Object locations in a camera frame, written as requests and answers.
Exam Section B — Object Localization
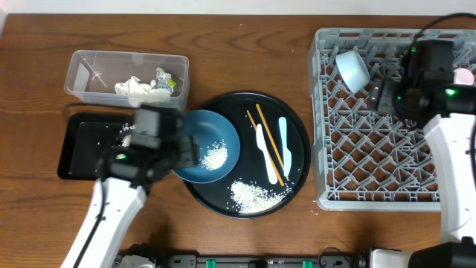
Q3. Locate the pink cup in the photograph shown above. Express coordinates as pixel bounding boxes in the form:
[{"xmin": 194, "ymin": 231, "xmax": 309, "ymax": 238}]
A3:
[{"xmin": 454, "ymin": 68, "xmax": 475, "ymax": 86}]

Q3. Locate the white napkin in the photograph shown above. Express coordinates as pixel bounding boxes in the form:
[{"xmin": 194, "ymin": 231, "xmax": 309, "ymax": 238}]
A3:
[{"xmin": 115, "ymin": 76, "xmax": 173, "ymax": 103}]

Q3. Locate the dark blue bowl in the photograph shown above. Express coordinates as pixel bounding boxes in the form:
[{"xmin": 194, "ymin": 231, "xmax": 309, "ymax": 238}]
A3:
[{"xmin": 173, "ymin": 109, "xmax": 241, "ymax": 184}]

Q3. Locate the foil snack wrapper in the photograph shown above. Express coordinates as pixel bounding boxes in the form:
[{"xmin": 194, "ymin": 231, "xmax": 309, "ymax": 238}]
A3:
[{"xmin": 154, "ymin": 67, "xmax": 176, "ymax": 94}]

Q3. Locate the light blue small bowl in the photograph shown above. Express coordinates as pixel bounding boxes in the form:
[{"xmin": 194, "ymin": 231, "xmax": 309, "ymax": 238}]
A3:
[{"xmin": 335, "ymin": 51, "xmax": 370, "ymax": 93}]

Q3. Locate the white plastic spoon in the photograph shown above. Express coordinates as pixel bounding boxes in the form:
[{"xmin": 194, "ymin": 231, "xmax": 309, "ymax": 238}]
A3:
[{"xmin": 256, "ymin": 124, "xmax": 277, "ymax": 185}]

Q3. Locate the light blue plastic knife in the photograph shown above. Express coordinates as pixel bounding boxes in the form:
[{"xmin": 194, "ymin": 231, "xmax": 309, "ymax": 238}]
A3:
[{"xmin": 278, "ymin": 117, "xmax": 292, "ymax": 177}]

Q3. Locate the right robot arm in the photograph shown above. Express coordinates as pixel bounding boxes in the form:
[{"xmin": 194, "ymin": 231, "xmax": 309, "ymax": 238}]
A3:
[{"xmin": 367, "ymin": 39, "xmax": 475, "ymax": 267}]

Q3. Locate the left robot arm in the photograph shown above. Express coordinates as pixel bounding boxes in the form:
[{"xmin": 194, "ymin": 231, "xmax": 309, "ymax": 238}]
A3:
[{"xmin": 62, "ymin": 103, "xmax": 198, "ymax": 267}]

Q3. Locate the clear plastic waste bin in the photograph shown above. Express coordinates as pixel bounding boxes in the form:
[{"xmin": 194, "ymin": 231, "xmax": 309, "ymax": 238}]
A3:
[{"xmin": 64, "ymin": 50, "xmax": 189, "ymax": 109}]

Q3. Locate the grey dishwasher rack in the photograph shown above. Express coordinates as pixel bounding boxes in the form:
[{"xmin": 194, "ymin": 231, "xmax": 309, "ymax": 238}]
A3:
[{"xmin": 308, "ymin": 28, "xmax": 475, "ymax": 212}]

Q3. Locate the rice pile on rectangular tray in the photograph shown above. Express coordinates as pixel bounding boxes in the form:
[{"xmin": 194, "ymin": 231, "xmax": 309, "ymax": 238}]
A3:
[{"xmin": 117, "ymin": 123, "xmax": 135, "ymax": 147}]

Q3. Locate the pile of white rice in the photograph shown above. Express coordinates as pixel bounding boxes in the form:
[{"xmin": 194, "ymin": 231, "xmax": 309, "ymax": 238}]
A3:
[{"xmin": 200, "ymin": 140, "xmax": 228, "ymax": 170}]

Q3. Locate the black rectangular tray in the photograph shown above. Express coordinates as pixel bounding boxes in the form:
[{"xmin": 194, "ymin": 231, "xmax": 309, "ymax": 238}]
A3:
[{"xmin": 57, "ymin": 112, "xmax": 132, "ymax": 181}]

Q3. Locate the rice pile on round tray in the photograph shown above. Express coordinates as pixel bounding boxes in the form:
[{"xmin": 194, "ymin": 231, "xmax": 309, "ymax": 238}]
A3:
[{"xmin": 230, "ymin": 181, "xmax": 292, "ymax": 214}]

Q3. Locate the round black serving tray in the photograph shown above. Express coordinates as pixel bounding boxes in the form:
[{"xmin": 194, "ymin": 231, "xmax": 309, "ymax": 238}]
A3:
[{"xmin": 184, "ymin": 92, "xmax": 311, "ymax": 218}]

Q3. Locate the wooden chopstick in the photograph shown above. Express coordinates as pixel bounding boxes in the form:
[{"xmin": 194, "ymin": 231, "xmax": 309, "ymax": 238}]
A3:
[
  {"xmin": 246, "ymin": 110, "xmax": 284, "ymax": 186},
  {"xmin": 256, "ymin": 103, "xmax": 284, "ymax": 172}
]

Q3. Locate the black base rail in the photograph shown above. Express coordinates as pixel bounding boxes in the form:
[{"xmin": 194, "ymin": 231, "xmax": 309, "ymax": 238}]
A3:
[{"xmin": 111, "ymin": 245, "xmax": 373, "ymax": 268}]

